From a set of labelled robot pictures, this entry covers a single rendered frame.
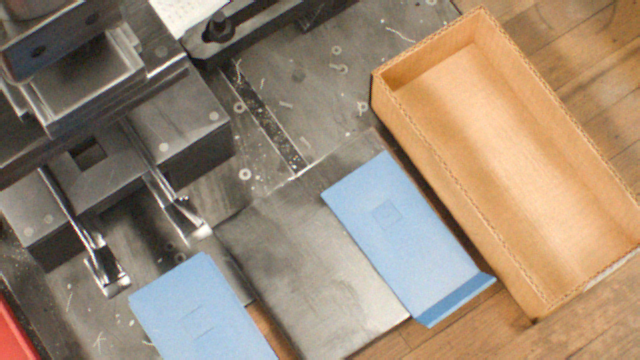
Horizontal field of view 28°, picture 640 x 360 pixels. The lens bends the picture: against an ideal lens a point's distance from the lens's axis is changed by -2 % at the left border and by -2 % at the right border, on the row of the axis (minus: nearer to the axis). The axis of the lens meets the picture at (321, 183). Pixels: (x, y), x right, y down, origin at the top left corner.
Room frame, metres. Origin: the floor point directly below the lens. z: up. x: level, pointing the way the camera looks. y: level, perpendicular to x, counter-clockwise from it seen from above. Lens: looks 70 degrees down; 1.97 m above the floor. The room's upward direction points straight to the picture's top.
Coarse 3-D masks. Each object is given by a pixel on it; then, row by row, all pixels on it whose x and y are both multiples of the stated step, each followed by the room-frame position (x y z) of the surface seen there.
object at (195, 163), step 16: (224, 128) 0.40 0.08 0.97; (208, 144) 0.39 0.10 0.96; (224, 144) 0.40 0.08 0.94; (176, 160) 0.38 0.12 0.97; (192, 160) 0.38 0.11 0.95; (208, 160) 0.39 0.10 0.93; (224, 160) 0.40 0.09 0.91; (176, 176) 0.37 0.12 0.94; (192, 176) 0.38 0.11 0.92; (128, 192) 0.35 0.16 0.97; (176, 192) 0.37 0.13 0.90; (96, 208) 0.33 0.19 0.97; (96, 224) 0.33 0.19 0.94; (48, 240) 0.31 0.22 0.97; (64, 240) 0.31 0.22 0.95; (80, 240) 0.32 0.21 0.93; (32, 256) 0.30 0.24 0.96; (48, 256) 0.30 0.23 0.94; (64, 256) 0.31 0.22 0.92; (48, 272) 0.30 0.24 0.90
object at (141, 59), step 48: (144, 0) 0.44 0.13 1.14; (96, 48) 0.38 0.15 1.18; (144, 48) 0.40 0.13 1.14; (0, 96) 0.36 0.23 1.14; (48, 96) 0.34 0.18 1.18; (96, 96) 0.34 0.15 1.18; (144, 96) 0.37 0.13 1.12; (0, 144) 0.32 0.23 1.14; (48, 144) 0.33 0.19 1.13; (0, 192) 0.30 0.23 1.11
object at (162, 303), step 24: (192, 264) 0.28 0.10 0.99; (144, 288) 0.26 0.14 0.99; (168, 288) 0.26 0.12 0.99; (192, 288) 0.26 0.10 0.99; (216, 288) 0.26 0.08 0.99; (144, 312) 0.24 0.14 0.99; (168, 312) 0.24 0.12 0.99; (216, 312) 0.24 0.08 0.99; (240, 312) 0.24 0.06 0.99; (168, 336) 0.22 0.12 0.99; (216, 336) 0.22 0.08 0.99; (240, 336) 0.22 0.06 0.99
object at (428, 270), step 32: (384, 160) 0.39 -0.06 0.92; (352, 192) 0.36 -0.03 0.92; (384, 192) 0.36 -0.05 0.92; (416, 192) 0.36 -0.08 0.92; (352, 224) 0.33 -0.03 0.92; (416, 224) 0.33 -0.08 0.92; (384, 256) 0.31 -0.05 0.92; (416, 256) 0.31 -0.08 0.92; (448, 256) 0.31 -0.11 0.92; (416, 288) 0.28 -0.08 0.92; (448, 288) 0.28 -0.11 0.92; (480, 288) 0.27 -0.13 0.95; (416, 320) 0.25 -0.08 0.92
